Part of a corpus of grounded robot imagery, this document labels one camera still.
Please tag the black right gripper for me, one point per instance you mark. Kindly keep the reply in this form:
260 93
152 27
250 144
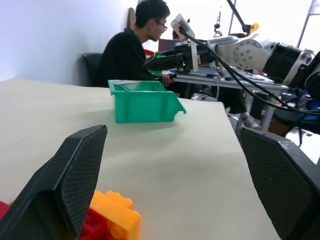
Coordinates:
183 56

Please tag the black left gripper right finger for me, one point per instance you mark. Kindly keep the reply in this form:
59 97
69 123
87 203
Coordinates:
285 180

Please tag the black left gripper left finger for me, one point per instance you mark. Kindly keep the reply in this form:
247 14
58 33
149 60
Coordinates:
50 190

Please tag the red toy block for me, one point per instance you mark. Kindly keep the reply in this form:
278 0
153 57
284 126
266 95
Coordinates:
96 227
3 208

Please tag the teal plastic bin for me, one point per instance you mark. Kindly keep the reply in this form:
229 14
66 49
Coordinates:
142 107

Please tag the orange toy block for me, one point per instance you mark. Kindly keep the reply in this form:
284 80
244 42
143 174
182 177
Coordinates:
117 210

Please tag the dark laptop screen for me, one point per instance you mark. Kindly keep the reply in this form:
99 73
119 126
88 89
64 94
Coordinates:
166 45

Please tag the black smartphone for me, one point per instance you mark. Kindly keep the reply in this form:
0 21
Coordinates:
170 76

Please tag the seated person in black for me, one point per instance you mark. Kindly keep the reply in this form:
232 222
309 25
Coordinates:
120 57

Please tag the grey office desk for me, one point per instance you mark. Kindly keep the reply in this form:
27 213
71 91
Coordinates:
225 81

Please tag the black office chair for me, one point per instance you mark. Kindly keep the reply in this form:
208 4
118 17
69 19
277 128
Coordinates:
91 68

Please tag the seated person in brown trousers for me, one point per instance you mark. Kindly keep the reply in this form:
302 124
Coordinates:
237 105

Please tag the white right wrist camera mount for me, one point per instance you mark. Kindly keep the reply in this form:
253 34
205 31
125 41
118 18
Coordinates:
183 26

